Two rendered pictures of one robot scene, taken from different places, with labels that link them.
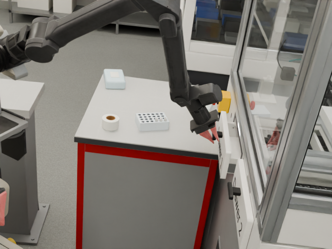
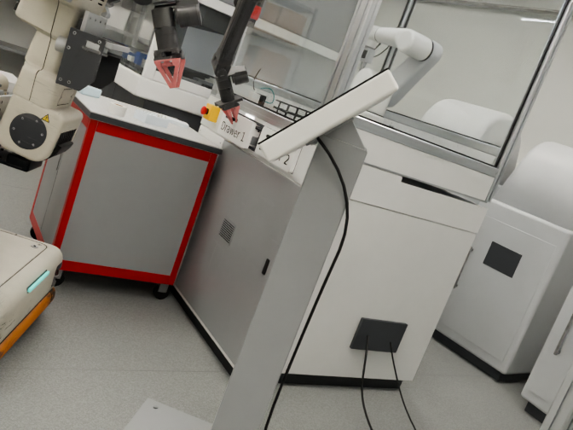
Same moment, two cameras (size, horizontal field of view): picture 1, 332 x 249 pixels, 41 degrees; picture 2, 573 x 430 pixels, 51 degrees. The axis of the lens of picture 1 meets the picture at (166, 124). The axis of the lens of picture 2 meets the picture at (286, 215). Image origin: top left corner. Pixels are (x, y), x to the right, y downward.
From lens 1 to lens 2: 144 cm
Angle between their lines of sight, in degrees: 36
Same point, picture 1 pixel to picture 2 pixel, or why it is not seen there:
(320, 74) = (367, 25)
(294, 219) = not seen: hidden behind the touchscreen
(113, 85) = (89, 91)
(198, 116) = (228, 94)
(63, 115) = not seen: outside the picture
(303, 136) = (354, 65)
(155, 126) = (158, 121)
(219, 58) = (179, 91)
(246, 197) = not seen: hidden behind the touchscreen
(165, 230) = (153, 233)
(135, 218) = (127, 216)
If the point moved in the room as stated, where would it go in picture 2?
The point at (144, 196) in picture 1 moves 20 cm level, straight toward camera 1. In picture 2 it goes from (141, 190) to (157, 206)
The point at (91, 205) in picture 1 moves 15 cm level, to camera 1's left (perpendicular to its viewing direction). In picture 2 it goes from (84, 197) to (46, 188)
